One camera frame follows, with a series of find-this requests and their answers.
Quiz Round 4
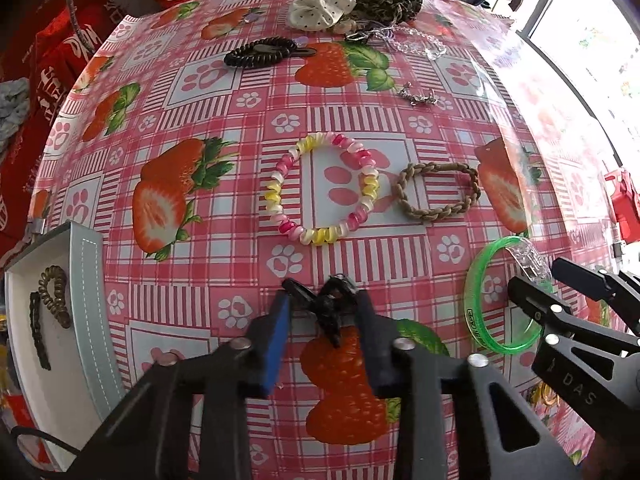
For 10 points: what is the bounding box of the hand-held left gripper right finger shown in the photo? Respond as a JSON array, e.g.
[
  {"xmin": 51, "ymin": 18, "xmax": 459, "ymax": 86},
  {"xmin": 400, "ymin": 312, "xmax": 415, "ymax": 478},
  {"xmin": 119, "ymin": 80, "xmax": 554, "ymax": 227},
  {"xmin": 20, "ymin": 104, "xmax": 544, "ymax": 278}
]
[{"xmin": 355, "ymin": 292, "xmax": 586, "ymax": 480}]

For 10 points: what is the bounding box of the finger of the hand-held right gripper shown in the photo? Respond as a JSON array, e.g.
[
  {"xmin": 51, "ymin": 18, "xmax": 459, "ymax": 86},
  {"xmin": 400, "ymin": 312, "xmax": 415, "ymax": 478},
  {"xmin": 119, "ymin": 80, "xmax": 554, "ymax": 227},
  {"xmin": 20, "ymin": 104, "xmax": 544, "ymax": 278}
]
[
  {"xmin": 552, "ymin": 257, "xmax": 640, "ymax": 333},
  {"xmin": 507, "ymin": 276, "xmax": 581, "ymax": 346}
]

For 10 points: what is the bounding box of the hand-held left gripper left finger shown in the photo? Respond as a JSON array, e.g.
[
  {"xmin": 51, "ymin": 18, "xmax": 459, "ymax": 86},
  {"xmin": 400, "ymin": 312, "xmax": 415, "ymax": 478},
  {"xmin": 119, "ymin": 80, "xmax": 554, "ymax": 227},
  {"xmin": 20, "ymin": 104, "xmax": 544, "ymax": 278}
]
[{"xmin": 85, "ymin": 290, "xmax": 296, "ymax": 480}]

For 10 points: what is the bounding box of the clear plastic hair clip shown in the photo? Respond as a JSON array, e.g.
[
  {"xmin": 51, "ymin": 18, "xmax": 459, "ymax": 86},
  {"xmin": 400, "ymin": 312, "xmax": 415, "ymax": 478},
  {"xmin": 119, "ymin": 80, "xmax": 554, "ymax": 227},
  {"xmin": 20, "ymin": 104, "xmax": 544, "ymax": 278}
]
[{"xmin": 505, "ymin": 236, "xmax": 553, "ymax": 286}]

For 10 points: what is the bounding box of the black claw hair clip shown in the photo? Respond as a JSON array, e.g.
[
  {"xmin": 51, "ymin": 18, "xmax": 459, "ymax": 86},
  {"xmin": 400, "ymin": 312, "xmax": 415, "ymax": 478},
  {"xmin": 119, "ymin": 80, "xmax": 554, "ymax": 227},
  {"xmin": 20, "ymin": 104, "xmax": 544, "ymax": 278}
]
[{"xmin": 281, "ymin": 274, "xmax": 358, "ymax": 348}]

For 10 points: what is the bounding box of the green plastic bangle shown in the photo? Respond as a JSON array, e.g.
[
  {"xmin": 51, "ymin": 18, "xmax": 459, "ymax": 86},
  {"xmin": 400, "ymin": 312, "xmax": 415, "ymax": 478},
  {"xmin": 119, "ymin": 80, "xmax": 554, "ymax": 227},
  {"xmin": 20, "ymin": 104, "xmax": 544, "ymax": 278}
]
[{"xmin": 463, "ymin": 235, "xmax": 556, "ymax": 356}]

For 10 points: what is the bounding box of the pink yellow spiral hair tie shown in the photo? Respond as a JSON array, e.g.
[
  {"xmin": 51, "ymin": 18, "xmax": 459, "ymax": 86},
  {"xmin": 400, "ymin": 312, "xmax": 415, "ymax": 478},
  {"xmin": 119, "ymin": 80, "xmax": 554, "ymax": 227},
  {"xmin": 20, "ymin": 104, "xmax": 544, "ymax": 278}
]
[{"xmin": 257, "ymin": 131, "xmax": 382, "ymax": 247}]

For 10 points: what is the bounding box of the brown braided hair tie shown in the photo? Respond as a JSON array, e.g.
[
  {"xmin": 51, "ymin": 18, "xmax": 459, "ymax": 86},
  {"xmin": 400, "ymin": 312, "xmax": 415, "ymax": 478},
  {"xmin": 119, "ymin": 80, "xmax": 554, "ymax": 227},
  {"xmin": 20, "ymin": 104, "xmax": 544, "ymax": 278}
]
[{"xmin": 391, "ymin": 161, "xmax": 482, "ymax": 224}]

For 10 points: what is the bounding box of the grey white jewelry tray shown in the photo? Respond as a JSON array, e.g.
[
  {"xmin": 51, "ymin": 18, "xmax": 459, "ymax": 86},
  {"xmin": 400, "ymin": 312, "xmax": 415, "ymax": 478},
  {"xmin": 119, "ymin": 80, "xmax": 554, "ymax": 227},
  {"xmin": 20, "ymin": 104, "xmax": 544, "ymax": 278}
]
[{"xmin": 2, "ymin": 222, "xmax": 126, "ymax": 471}]

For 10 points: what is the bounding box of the red plastic stool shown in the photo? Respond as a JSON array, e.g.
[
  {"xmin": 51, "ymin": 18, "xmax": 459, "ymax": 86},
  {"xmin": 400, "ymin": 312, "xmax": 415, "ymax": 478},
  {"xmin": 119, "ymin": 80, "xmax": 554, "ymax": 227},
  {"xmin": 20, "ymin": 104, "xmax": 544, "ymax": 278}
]
[{"xmin": 604, "ymin": 169, "xmax": 640, "ymax": 263}]

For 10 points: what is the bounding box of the strawberry printed pink tablecloth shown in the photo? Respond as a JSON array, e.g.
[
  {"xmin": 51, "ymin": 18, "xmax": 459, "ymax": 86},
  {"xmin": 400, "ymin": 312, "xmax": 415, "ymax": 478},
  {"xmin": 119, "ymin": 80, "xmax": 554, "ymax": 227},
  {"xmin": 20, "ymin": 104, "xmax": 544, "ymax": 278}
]
[{"xmin": 27, "ymin": 0, "xmax": 640, "ymax": 480}]

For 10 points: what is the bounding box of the white polka dot scrunchie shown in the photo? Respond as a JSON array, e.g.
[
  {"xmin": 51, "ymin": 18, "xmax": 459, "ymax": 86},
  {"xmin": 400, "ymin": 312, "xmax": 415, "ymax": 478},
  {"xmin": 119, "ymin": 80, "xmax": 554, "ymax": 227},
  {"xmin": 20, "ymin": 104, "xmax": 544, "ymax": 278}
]
[{"xmin": 286, "ymin": 0, "xmax": 357, "ymax": 32}]

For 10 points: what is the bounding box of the red printed cloth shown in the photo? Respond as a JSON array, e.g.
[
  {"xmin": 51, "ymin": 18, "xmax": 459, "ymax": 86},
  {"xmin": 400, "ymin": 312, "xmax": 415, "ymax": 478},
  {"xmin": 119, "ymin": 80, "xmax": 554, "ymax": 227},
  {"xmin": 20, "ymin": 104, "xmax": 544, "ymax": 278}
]
[{"xmin": 0, "ymin": 0, "xmax": 121, "ymax": 271}]

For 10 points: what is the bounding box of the grey knitted cloth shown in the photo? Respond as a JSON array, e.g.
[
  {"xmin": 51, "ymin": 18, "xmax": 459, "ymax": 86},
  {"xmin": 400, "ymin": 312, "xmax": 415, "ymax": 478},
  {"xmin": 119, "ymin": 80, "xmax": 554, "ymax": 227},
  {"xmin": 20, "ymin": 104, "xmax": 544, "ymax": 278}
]
[{"xmin": 0, "ymin": 77, "xmax": 33, "ymax": 161}]

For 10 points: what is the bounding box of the brown spiral hair tie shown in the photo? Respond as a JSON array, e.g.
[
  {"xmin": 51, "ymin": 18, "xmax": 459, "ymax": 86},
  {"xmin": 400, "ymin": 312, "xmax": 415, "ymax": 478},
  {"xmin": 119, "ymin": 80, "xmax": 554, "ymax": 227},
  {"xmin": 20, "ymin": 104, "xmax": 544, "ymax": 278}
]
[{"xmin": 37, "ymin": 265, "xmax": 73, "ymax": 330}]

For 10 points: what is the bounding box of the dark chain bracelet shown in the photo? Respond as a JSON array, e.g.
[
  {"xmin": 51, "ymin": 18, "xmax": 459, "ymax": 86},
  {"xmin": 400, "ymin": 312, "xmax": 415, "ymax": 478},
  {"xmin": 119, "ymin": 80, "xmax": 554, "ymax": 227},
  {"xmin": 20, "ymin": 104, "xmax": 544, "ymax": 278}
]
[{"xmin": 28, "ymin": 291, "xmax": 52, "ymax": 372}]

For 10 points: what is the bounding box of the black cable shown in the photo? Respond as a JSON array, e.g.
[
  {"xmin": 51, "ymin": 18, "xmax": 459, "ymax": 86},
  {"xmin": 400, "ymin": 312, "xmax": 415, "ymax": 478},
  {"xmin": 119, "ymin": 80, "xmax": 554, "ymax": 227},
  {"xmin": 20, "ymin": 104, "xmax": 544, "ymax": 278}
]
[{"xmin": 10, "ymin": 425, "xmax": 81, "ymax": 456}]

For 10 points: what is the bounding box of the black coil hair tie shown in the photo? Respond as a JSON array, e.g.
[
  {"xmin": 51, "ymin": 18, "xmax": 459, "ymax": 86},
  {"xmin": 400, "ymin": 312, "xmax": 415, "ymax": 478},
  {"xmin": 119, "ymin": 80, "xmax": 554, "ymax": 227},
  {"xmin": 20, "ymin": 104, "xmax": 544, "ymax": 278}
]
[{"xmin": 223, "ymin": 37, "xmax": 296, "ymax": 68}]

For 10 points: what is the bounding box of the clear beaded bracelet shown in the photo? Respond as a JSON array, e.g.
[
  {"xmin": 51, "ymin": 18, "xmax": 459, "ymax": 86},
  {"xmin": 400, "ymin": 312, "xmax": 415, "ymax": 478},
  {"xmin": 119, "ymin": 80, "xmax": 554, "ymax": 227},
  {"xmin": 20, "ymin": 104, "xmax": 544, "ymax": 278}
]
[{"xmin": 372, "ymin": 24, "xmax": 448, "ymax": 58}]

